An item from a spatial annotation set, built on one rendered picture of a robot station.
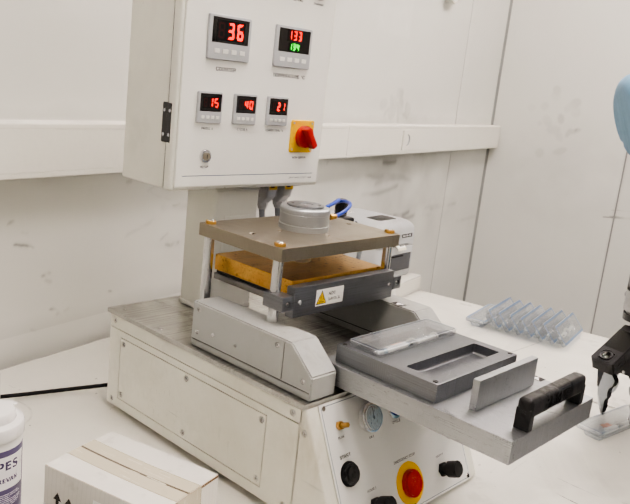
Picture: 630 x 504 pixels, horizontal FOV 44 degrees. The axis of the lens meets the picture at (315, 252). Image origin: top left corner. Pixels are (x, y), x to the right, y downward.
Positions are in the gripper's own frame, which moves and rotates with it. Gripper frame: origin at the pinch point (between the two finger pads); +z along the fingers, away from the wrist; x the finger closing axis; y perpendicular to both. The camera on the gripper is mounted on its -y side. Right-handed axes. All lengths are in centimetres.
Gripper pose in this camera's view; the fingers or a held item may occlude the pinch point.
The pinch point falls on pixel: (616, 415)
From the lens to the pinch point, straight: 161.3
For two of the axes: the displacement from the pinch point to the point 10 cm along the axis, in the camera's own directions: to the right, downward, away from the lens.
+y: 7.7, -0.6, 6.3
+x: -6.3, -2.4, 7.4
